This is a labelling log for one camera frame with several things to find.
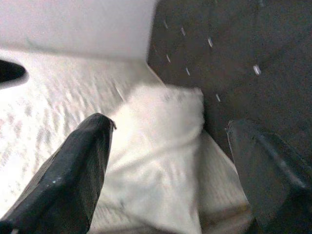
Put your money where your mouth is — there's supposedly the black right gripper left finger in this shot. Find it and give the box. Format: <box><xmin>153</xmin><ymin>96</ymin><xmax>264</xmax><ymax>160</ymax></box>
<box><xmin>0</xmin><ymin>113</ymin><xmax>117</xmax><ymax>234</ymax></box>

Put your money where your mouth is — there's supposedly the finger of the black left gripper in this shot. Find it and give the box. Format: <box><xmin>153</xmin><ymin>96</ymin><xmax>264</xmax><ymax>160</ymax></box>
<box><xmin>0</xmin><ymin>59</ymin><xmax>27</xmax><ymax>86</ymax></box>

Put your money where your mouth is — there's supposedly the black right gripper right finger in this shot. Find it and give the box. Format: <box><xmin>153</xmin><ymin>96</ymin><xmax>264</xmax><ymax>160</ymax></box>
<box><xmin>226</xmin><ymin>119</ymin><xmax>312</xmax><ymax>234</ymax></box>

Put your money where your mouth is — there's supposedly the white pillow with green print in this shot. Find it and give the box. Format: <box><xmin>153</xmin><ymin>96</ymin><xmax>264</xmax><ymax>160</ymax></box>
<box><xmin>97</xmin><ymin>84</ymin><xmax>207</xmax><ymax>234</ymax></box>

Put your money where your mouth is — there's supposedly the grey quilted mattress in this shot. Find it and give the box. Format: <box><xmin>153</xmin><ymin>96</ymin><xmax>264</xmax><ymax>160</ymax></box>
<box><xmin>0</xmin><ymin>48</ymin><xmax>254</xmax><ymax>234</ymax></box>

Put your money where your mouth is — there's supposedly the dark tufted headboard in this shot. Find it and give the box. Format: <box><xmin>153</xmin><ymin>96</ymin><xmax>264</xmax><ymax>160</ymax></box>
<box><xmin>146</xmin><ymin>0</ymin><xmax>312</xmax><ymax>161</ymax></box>

